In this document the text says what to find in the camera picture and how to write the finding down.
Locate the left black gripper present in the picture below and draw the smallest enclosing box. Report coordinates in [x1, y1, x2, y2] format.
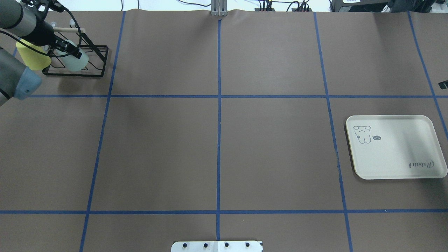
[48, 35, 82, 58]

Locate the pale green cup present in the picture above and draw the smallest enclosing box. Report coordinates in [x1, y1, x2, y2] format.
[59, 48, 89, 72]

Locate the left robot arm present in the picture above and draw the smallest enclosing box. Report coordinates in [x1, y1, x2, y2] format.
[0, 0, 82, 105]

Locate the yellow cup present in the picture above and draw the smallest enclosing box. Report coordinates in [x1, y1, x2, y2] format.
[16, 40, 52, 71]

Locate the cream plastic tray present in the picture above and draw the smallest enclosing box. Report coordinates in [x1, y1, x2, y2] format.
[345, 115, 447, 180]

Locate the black mini computer box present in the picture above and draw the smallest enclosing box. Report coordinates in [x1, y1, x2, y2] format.
[330, 0, 389, 13]

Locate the black wire cup rack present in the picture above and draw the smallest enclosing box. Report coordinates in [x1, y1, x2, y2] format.
[42, 19, 109, 78]

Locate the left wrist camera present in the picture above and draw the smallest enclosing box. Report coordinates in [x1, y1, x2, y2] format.
[21, 0, 66, 13]

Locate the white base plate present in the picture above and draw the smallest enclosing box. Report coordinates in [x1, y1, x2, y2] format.
[171, 240, 264, 252]

